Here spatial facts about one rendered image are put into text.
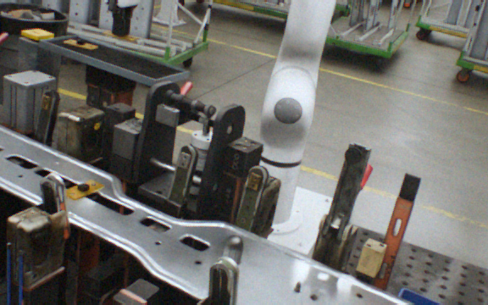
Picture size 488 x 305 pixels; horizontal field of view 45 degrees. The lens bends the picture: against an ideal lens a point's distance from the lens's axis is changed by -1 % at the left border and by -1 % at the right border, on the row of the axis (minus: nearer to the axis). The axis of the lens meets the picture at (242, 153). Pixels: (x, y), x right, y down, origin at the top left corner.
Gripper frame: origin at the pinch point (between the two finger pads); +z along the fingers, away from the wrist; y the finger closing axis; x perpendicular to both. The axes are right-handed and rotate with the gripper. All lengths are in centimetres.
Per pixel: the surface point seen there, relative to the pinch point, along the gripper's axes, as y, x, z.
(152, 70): 2.6, 11.0, 8.0
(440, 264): -34, 91, 54
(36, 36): -0.1, -24.5, 8.0
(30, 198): 46, 10, 24
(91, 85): 4.2, -4.7, 15.4
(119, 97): 3.3, 3.2, 16.9
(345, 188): 30, 64, 11
